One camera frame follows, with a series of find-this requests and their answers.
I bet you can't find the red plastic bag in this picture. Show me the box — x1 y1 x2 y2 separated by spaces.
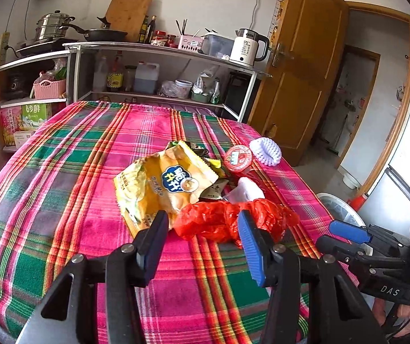
172 198 300 246

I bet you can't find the clear plastic cup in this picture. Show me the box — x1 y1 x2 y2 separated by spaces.
223 177 265 204

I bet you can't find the yellow chip bag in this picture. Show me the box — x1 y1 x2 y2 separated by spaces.
114 140 219 236

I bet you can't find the white foam fruit net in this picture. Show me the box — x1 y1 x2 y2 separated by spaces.
249 138 282 167

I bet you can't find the green pea snack bag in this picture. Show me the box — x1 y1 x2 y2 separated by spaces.
166 140 209 158

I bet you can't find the pale green snack packet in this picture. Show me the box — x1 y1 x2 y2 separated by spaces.
200 179 229 200

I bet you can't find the small yellow snack packet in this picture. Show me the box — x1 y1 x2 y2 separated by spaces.
203 158 227 179

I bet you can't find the white trash bin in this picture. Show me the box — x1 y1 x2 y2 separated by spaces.
317 193 365 227

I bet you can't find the person's right hand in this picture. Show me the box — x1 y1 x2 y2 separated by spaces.
372 298 410 339

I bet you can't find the wooden door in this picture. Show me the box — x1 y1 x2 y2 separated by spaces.
248 0 349 166

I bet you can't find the green milk carton box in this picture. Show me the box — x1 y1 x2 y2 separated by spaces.
21 103 52 130

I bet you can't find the clear plastic bottle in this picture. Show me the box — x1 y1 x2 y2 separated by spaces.
92 55 109 92

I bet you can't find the white round tub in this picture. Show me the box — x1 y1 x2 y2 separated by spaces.
174 79 193 99

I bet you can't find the soy sauce bottle yellow label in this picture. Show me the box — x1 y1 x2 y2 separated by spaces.
106 50 125 92

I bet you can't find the white vinegar jug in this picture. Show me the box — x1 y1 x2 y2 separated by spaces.
134 61 160 95

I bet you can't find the pink plastic basket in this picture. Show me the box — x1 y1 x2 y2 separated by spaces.
33 80 66 99

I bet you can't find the white metal shelf rack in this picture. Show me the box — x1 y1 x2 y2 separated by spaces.
0 41 268 152

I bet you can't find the white electric kettle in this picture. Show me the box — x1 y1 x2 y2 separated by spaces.
230 28 270 67

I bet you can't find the clear plastic storage container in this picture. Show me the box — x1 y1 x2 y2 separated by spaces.
201 33 234 59

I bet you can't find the pink utensil holder box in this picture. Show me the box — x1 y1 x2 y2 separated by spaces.
178 35 203 53

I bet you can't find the black induction cooktop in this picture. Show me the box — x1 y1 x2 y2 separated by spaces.
16 38 77 57

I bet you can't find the black frying pan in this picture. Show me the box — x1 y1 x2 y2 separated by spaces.
63 17 127 42

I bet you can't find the wooden cutting board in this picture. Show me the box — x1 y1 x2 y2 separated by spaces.
105 0 153 42

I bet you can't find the stainless steel steamer pot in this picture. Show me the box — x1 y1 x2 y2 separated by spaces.
35 10 75 41

